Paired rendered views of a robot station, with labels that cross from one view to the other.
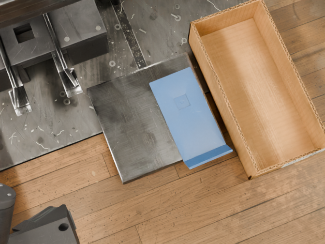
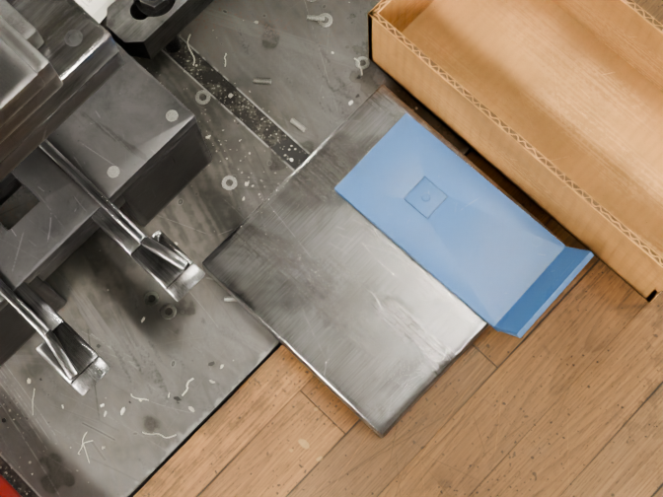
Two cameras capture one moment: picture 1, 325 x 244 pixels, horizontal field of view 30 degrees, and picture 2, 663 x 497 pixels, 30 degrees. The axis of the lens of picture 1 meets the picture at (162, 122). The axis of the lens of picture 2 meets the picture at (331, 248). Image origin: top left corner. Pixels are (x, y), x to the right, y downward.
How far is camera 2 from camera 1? 0.17 m
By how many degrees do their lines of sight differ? 3
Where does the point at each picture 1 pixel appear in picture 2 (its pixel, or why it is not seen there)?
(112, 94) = (265, 248)
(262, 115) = (610, 149)
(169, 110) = (407, 227)
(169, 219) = (518, 468)
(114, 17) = (186, 78)
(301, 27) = not seen: outside the picture
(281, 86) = (621, 67)
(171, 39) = (333, 73)
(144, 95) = (336, 219)
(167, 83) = (374, 170)
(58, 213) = not seen: outside the picture
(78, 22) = (121, 122)
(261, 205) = not seen: outside the picture
